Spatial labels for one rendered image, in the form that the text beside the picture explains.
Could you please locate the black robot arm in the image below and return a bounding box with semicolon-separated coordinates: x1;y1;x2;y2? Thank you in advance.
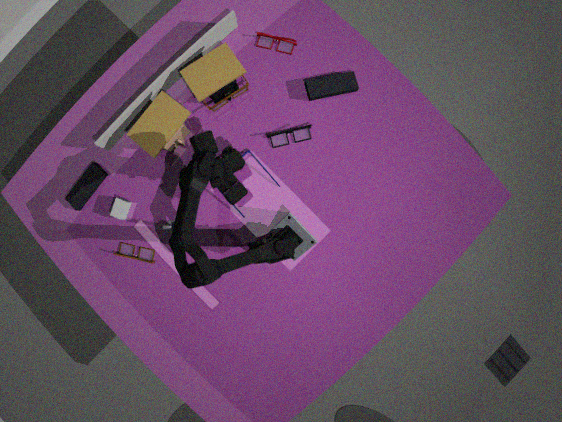
169;130;303;289

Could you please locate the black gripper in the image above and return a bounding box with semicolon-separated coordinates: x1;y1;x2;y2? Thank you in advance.
218;166;248;205

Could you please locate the white flat panel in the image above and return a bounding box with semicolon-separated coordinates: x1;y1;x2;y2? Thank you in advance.
94;10;238;150

